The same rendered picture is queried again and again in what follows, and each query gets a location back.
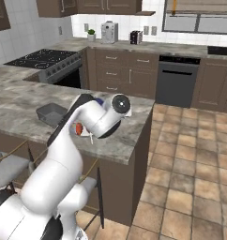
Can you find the orange sweet potato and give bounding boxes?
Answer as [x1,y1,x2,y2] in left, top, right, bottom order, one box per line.
[74,122,83,136]

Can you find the brown base cabinets with drawers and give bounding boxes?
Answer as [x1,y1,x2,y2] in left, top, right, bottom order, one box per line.
[85,46,160,100]

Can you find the grey rectangular tray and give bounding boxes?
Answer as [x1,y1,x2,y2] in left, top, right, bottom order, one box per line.
[36,102,69,128]

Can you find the dark grey dishwasher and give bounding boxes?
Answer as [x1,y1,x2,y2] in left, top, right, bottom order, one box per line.
[155,54,202,109]

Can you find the black and white toaster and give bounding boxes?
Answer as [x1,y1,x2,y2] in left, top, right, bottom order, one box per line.
[129,30,144,46]

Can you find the white coffee machine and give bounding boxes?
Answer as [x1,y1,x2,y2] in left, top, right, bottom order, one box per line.
[100,20,119,45]

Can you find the small potted plant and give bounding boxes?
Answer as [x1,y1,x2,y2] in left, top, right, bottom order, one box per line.
[86,28,97,43]

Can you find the black and steel range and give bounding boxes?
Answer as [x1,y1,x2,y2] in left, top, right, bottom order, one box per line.
[4,48,84,89]

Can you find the grey stool with black legs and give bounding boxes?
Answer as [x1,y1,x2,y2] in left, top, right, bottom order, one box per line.
[0,139,37,201]

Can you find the black sink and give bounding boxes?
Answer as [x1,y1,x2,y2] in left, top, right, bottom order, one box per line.
[206,45,227,57]

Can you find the window with blind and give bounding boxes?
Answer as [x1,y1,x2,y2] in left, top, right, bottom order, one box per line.
[161,0,227,36]

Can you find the brown wall cabinets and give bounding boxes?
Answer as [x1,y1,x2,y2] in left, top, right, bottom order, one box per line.
[36,0,144,19]

